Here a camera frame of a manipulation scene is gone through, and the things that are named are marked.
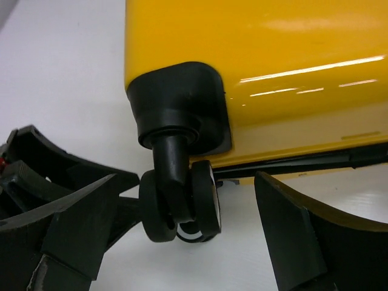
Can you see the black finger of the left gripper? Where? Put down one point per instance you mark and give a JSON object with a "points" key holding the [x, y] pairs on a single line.
{"points": [[30, 146], [95, 213]]}

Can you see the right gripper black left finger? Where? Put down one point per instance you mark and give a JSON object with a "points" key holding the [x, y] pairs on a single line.
{"points": [[30, 262]]}

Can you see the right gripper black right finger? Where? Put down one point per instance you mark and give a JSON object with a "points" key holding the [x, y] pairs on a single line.
{"points": [[314, 246]]}

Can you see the yellow suitcase with grey lining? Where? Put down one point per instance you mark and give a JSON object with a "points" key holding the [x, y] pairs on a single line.
{"points": [[220, 90]]}

